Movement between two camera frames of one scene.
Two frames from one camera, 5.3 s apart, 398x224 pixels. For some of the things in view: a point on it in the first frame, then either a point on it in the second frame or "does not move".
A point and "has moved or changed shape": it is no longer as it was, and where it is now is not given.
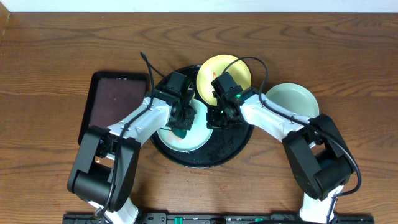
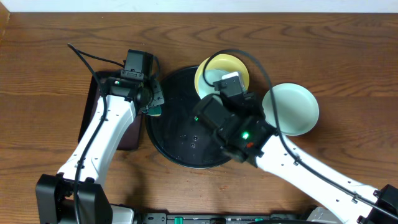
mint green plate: (296, 98) does not move
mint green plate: (197, 137) -> (211, 76)
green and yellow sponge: (181, 133) has moved or changed shape
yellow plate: (213, 67) does not move
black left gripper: (186, 118) -> (156, 95)
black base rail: (217, 218) does not move
